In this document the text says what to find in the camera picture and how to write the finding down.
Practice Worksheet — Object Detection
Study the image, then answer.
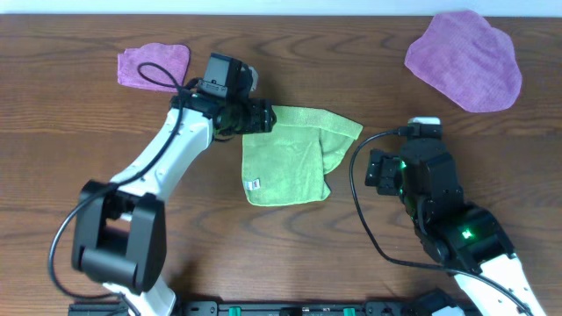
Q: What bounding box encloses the green microfiber cloth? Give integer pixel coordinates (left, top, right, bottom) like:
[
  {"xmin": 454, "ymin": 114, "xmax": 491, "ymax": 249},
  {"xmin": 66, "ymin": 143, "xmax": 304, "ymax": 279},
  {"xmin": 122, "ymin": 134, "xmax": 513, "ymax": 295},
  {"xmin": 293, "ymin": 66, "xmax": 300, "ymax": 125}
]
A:
[{"xmin": 241, "ymin": 105, "xmax": 363, "ymax": 207}]

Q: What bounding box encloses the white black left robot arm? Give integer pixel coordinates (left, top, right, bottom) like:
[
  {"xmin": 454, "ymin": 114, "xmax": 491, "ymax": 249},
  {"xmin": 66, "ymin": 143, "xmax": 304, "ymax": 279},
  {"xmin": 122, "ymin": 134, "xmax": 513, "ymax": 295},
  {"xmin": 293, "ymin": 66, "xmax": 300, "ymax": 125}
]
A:
[{"xmin": 69, "ymin": 54, "xmax": 277, "ymax": 315}]

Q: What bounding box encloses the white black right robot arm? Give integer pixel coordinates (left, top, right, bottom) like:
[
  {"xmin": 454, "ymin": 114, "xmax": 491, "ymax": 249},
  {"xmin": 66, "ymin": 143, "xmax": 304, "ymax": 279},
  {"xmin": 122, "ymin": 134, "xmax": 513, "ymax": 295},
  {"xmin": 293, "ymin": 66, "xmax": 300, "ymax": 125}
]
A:
[{"xmin": 365, "ymin": 138, "xmax": 544, "ymax": 315}]

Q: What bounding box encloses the small folded purple cloth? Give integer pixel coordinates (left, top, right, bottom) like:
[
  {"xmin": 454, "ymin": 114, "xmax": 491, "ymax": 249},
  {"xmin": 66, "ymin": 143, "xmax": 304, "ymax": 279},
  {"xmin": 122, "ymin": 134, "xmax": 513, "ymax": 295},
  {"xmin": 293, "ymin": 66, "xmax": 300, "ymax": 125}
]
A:
[{"xmin": 117, "ymin": 43, "xmax": 191, "ymax": 92}]

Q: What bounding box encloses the large purple cloth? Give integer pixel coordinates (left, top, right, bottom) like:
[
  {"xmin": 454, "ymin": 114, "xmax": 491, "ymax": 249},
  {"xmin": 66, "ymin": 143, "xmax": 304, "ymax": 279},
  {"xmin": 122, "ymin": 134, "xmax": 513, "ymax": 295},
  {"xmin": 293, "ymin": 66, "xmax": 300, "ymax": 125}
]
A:
[{"xmin": 404, "ymin": 11, "xmax": 522, "ymax": 113}]

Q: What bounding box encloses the black right camera cable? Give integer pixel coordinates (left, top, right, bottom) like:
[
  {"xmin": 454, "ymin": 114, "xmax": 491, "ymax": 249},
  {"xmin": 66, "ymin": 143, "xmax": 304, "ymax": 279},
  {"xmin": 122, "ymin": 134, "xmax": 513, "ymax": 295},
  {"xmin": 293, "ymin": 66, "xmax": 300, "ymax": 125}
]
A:
[{"xmin": 349, "ymin": 126, "xmax": 535, "ymax": 316}]

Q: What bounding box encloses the black camera cable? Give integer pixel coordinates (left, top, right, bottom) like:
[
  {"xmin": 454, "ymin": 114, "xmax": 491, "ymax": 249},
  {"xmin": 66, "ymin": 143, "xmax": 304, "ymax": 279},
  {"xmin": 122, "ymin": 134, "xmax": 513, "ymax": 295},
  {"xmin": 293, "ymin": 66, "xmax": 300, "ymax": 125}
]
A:
[
  {"xmin": 349, "ymin": 126, "xmax": 535, "ymax": 316},
  {"xmin": 47, "ymin": 61, "xmax": 198, "ymax": 316}
]

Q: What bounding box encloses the black left camera cable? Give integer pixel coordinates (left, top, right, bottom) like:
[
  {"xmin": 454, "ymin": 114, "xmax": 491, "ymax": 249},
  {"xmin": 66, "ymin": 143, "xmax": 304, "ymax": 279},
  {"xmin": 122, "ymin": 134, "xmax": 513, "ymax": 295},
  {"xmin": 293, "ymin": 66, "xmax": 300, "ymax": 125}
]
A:
[{"xmin": 47, "ymin": 61, "xmax": 198, "ymax": 316}]

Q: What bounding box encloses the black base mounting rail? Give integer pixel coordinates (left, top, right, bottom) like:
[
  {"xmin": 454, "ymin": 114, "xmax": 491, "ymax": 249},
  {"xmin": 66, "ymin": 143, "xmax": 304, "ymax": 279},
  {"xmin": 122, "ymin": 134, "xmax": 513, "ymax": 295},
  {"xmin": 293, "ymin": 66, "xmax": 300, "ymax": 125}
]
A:
[{"xmin": 68, "ymin": 299, "xmax": 440, "ymax": 316}]

